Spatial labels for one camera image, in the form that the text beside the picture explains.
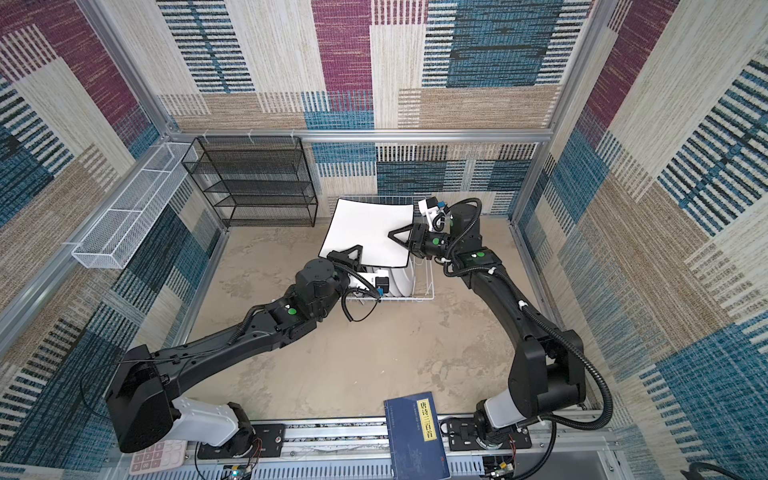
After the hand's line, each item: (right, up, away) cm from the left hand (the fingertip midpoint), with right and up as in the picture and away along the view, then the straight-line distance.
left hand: (352, 237), depth 73 cm
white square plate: (+3, +3, +5) cm, 7 cm away
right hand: (+9, -1, +3) cm, 10 cm away
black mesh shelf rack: (-39, +22, +36) cm, 58 cm away
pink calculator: (-43, -51, -2) cm, 67 cm away
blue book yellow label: (+15, -50, 0) cm, 52 cm away
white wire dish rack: (+17, -7, -2) cm, 18 cm away
